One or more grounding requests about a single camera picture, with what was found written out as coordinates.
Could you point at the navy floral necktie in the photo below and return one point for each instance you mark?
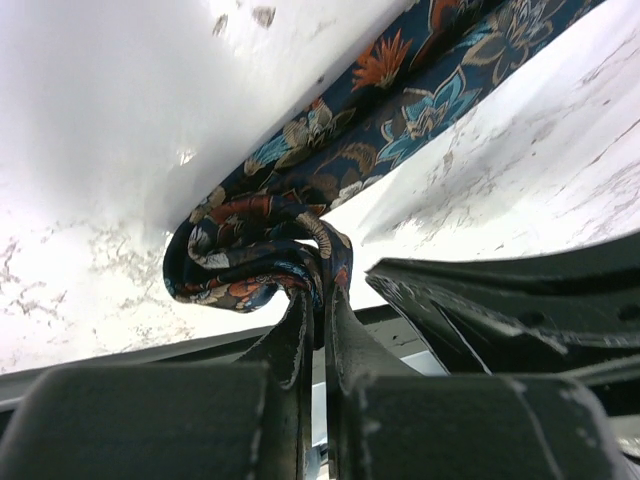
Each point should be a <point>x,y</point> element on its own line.
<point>262,229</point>

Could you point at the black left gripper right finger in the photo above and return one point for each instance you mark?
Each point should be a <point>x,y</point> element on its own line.
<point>388,421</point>

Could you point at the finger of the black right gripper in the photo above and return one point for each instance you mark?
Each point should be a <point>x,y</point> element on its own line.
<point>573,313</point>

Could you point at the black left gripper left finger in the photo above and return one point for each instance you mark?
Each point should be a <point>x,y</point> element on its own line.
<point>248,419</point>

